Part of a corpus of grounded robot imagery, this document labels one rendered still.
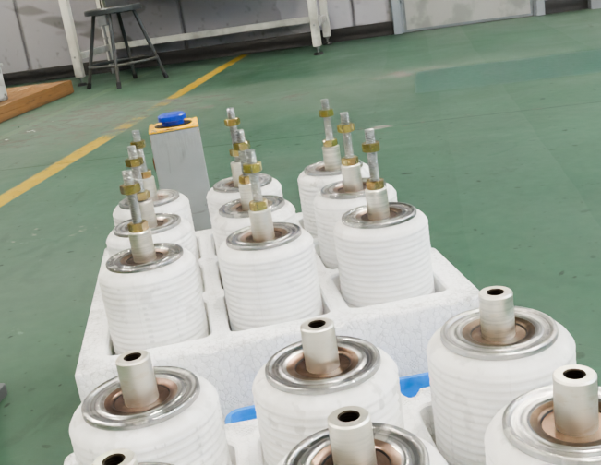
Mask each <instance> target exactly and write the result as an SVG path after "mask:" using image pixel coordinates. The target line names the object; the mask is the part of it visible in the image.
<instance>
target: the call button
mask: <svg viewBox="0 0 601 465"><path fill-rule="evenodd" d="M185 118H186V113H185V112H182V111H179V112H170V113H163V114H160V115H159V116H158V122H159V123H162V126H171V125H180V124H183V123H184V119H185Z"/></svg>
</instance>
